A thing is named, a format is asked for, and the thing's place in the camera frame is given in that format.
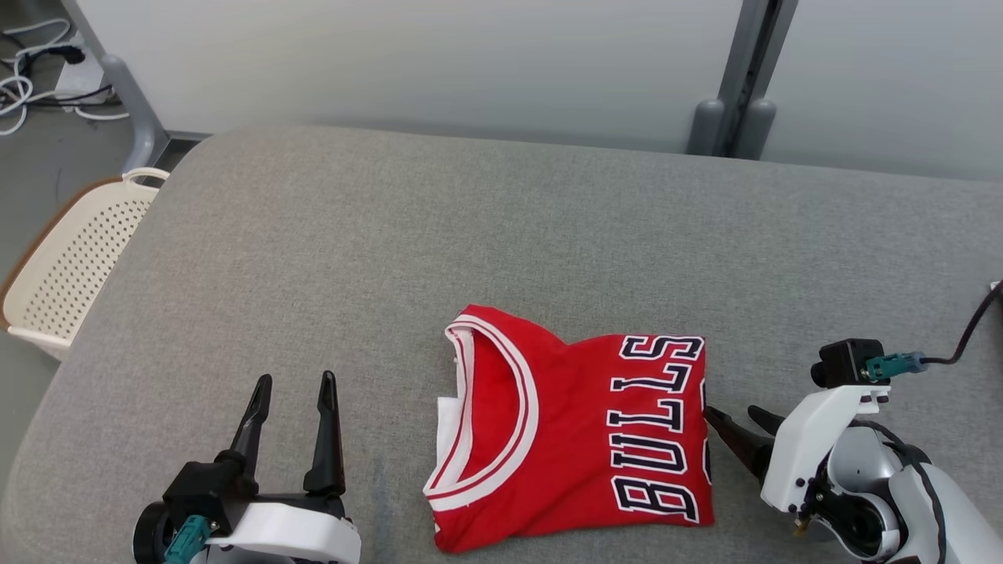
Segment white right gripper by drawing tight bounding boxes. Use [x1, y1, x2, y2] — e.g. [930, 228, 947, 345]
[703, 385, 892, 515]

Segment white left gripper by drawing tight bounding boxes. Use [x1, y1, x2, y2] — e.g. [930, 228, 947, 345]
[205, 371, 363, 564]

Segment red basketball jersey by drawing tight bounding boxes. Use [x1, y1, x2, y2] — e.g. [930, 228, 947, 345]
[423, 304, 715, 555]

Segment cream perforated laundry basket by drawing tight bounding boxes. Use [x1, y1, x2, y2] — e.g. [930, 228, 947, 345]
[0, 167, 171, 363]

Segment left camera cable teal connector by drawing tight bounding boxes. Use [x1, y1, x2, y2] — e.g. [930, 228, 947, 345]
[163, 515, 212, 564]

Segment camera cable teal connector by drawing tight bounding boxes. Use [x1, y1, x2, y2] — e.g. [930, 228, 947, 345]
[866, 280, 1003, 382]
[163, 515, 212, 564]

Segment right camera cable teal connector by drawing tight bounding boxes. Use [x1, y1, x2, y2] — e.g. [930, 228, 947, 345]
[866, 280, 1003, 382]

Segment grey partition post single foot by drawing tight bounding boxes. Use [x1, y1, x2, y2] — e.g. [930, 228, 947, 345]
[59, 0, 212, 175]

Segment grey partition post double foot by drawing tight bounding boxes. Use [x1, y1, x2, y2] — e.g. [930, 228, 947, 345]
[688, 0, 800, 160]

